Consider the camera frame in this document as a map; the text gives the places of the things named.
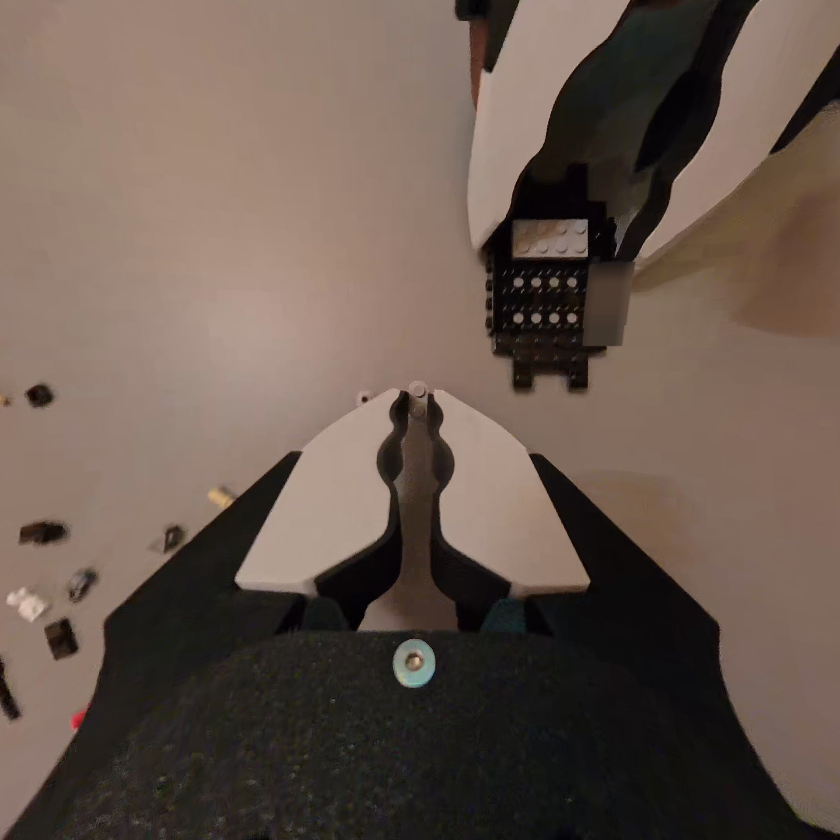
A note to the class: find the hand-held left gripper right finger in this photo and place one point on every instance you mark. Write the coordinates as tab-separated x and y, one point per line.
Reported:
512	512

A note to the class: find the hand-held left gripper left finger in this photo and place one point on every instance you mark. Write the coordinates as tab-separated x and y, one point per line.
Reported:
328	505

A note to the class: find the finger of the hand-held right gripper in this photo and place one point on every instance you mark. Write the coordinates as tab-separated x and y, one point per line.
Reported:
754	118
518	118

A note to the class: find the light grey brick plate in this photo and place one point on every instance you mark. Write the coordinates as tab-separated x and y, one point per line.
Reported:
551	237

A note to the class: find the black brick plate assembly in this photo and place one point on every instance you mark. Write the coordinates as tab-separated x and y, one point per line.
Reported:
544	302

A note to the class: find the pile of small brick pieces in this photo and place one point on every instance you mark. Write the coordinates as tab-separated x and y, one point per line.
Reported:
61	640

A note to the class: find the grey desk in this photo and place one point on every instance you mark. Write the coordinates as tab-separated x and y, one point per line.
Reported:
229	229

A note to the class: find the person's right hand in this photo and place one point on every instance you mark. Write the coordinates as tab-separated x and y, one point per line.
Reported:
478	59

